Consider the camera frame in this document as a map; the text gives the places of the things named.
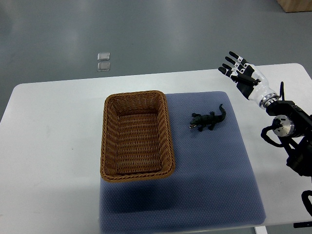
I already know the brown wicker basket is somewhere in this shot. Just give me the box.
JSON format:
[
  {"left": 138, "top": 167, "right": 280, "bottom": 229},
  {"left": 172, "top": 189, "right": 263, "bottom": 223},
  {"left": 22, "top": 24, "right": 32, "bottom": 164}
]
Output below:
[{"left": 100, "top": 90, "right": 176, "bottom": 183}]

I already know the dark toy crocodile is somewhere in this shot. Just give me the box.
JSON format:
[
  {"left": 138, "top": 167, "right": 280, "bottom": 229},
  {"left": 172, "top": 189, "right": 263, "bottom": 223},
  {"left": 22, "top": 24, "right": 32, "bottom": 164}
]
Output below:
[{"left": 189, "top": 104, "right": 226, "bottom": 132}]

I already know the blue textured mat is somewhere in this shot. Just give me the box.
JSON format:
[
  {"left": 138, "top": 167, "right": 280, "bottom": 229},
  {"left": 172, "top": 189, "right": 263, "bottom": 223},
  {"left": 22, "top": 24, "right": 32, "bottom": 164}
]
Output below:
[{"left": 99, "top": 91, "right": 266, "bottom": 234}]

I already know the white table leg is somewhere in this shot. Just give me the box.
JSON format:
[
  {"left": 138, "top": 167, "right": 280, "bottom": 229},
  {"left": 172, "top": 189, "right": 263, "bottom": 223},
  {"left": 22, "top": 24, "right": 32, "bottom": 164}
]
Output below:
[{"left": 254, "top": 226, "right": 268, "bottom": 234}]

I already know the upper floor outlet plate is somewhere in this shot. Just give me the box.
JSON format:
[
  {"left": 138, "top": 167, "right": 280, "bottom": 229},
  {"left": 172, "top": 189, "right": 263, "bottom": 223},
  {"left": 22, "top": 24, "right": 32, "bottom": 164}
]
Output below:
[{"left": 97, "top": 52, "right": 110, "bottom": 61}]

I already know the black table control panel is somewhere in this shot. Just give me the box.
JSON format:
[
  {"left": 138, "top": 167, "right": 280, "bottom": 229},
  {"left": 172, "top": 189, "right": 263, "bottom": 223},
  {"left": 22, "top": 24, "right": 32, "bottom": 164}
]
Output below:
[{"left": 293, "top": 221, "right": 312, "bottom": 229}]

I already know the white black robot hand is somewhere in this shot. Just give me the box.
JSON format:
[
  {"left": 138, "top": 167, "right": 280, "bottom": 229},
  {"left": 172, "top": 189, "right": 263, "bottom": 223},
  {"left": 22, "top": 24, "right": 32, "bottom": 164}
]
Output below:
[{"left": 218, "top": 51, "right": 278, "bottom": 109}]

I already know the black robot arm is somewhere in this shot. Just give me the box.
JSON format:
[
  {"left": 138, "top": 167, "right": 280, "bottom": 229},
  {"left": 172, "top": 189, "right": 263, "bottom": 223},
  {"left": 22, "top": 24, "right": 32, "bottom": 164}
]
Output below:
[{"left": 261, "top": 82, "right": 312, "bottom": 177}]

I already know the wooden box corner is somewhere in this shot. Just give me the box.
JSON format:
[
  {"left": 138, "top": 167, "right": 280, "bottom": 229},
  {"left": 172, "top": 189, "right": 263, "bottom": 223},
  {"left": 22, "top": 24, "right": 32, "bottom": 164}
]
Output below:
[{"left": 277, "top": 0, "right": 312, "bottom": 13}]

